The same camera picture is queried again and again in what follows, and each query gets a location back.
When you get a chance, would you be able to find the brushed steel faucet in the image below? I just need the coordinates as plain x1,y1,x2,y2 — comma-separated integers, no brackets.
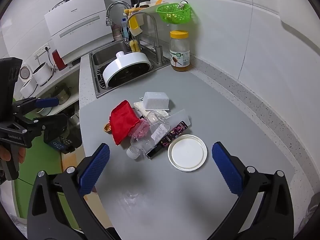
126,12,164,65

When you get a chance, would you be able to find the white round lid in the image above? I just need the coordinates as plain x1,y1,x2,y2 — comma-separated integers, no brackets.
167,134,208,172

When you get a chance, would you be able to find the blue bottle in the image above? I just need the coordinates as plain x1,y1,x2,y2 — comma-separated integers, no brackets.
121,17,129,39

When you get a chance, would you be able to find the white foam packet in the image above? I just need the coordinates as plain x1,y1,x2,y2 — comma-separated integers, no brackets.
133,101,170,119

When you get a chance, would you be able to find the white round pot in sink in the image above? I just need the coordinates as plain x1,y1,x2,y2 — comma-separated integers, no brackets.
102,51,153,88

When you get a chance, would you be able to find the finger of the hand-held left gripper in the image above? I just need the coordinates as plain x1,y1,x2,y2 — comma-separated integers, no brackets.
15,113,68,144
11,97,60,117

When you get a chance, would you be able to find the red board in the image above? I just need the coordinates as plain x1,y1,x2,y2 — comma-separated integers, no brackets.
52,49,68,71

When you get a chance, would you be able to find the steel sink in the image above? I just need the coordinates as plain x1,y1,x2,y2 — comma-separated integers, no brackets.
89,40,172,98

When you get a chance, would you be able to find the translucent plastic case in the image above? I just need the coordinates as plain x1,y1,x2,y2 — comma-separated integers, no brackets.
147,109,192,140

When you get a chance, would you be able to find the clear plastic bottle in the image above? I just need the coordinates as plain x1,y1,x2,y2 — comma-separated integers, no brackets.
126,112,172,160

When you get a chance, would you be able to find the jar with yellow lid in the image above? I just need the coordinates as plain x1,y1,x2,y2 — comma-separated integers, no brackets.
169,30,191,72

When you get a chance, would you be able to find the purple floral packet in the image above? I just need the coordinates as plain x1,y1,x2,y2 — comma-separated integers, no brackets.
145,121,188,159

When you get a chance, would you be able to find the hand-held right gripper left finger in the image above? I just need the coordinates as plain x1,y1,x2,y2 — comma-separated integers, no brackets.
27,143,115,240

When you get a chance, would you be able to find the white round device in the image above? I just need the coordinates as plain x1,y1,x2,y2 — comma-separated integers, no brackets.
19,66,32,80

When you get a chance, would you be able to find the white ribbed plastic box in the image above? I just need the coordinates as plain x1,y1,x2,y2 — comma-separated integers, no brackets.
143,92,171,111

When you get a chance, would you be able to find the yellow and white cup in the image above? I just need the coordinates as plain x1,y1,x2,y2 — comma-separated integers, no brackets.
129,15,143,37

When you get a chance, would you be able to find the white dishwasher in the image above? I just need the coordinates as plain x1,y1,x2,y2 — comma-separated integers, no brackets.
44,0,114,65

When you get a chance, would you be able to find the red cloth bag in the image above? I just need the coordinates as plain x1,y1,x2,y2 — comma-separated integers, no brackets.
109,100,141,145

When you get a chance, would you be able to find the green plastic basket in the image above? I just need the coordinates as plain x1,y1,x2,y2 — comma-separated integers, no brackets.
156,2,194,25

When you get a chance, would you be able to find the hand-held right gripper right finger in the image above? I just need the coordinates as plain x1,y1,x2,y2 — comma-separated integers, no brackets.
207,142,294,240

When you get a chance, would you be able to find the white wall socket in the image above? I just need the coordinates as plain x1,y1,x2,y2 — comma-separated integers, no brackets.
34,44,50,58

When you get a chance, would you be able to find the white rice cooker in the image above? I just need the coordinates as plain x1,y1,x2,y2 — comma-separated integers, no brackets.
33,62,52,85

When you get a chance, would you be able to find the black trash bin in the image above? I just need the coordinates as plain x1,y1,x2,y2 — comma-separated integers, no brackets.
44,120,83,154

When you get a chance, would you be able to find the person's left hand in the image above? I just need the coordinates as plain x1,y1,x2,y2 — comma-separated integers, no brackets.
0,145,26,162

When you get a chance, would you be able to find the chrome faucet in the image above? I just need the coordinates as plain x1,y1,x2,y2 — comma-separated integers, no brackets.
105,1,132,43

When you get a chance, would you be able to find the steel pot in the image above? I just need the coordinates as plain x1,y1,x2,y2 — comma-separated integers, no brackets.
51,84,72,104

